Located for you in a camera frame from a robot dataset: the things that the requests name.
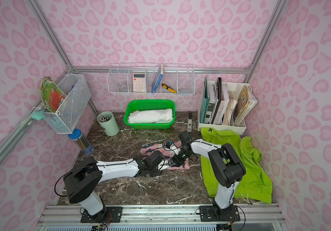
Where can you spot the white mesh wall basket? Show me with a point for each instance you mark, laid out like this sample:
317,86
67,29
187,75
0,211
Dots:
65,119

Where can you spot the white file organizer rack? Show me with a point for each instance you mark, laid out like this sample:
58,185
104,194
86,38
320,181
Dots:
225,114

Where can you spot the white rolled cloth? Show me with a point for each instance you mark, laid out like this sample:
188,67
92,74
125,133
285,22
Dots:
151,116

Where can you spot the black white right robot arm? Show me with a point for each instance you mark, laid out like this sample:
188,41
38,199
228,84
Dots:
227,167

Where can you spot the yellow utility knife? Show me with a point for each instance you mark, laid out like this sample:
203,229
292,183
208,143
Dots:
168,88

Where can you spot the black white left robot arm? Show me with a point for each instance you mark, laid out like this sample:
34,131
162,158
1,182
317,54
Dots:
81,181

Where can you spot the pink calculator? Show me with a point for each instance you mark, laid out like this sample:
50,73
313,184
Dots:
139,82

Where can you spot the small glass dish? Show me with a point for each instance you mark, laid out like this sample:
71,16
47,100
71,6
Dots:
123,87

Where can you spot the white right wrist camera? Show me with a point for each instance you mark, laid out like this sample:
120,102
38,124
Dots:
170,146

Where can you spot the dark green folder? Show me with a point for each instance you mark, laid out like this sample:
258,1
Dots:
204,102

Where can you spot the blue lid pencil jar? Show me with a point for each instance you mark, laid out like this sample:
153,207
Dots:
81,140

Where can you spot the mint green cup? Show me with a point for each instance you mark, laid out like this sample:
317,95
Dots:
108,122

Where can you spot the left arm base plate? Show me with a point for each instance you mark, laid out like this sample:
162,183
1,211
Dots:
108,215

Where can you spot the clear wire wall shelf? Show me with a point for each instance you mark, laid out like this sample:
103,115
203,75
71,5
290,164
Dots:
180,78

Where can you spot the green plastic basket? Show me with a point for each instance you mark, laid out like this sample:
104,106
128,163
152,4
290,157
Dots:
146,105

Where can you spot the green red paper packet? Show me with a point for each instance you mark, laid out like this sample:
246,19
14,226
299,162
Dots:
51,95

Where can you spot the black remote control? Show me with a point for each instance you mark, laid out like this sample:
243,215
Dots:
189,123

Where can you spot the lime green garment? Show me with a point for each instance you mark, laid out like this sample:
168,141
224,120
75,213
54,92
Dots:
255,184

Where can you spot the brown paper envelopes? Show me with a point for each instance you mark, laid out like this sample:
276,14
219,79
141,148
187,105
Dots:
246,102

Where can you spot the mint green wall hook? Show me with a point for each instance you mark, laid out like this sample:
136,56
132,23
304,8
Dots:
38,115

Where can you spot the blue book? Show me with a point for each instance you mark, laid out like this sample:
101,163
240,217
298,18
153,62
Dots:
158,78

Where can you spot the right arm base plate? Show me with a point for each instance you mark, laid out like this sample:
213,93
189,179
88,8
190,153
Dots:
214,213

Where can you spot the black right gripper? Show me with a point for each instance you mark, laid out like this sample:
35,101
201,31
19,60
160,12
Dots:
175,160

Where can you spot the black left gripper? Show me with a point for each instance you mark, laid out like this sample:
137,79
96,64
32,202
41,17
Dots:
159,164

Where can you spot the pink shark print shorts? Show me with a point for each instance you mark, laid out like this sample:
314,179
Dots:
148,149

